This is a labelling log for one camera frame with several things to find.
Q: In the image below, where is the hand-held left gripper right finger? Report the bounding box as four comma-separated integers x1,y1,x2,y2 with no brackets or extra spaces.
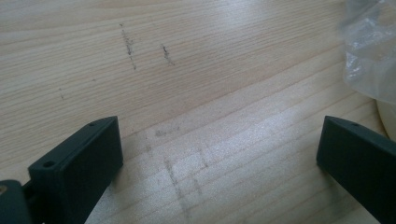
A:
316,115,396,224

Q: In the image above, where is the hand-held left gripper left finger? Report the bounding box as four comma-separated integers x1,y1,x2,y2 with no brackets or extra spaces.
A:
27,116,124,224

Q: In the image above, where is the cream round container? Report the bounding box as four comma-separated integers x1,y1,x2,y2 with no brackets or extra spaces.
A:
375,98,396,143

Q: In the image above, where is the clear plastic bag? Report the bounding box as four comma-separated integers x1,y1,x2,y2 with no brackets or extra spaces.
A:
339,0,396,105

